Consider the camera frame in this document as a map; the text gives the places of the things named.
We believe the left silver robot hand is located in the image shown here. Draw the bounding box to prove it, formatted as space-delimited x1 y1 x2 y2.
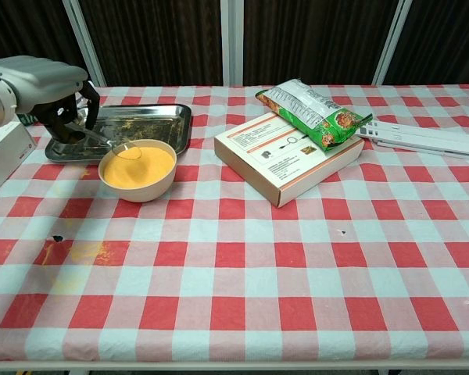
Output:
0 55 102 145

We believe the metal spoon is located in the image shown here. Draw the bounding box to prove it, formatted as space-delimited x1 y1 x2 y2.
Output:
66 123 142 162

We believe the beige bowl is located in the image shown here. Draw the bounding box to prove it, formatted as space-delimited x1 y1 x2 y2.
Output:
98 138 178 203

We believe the small white product box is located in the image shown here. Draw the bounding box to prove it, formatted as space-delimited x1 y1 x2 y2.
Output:
0 121 38 195

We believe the stainless steel tray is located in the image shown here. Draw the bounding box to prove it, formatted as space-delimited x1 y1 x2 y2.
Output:
44 103 193 163

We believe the flat box with orange print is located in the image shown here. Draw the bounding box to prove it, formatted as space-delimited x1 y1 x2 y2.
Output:
213 112 366 209

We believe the red white checked tablecloth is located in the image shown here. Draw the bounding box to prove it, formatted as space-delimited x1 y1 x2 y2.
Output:
0 84 469 364

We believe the green snack bag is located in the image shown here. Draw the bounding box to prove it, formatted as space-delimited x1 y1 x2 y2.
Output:
256 78 374 153

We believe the white folding stand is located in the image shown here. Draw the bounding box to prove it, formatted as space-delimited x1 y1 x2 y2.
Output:
354 119 469 162

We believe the white partition post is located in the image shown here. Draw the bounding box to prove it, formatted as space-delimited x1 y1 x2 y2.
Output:
220 0 246 87
61 0 107 88
372 0 414 86

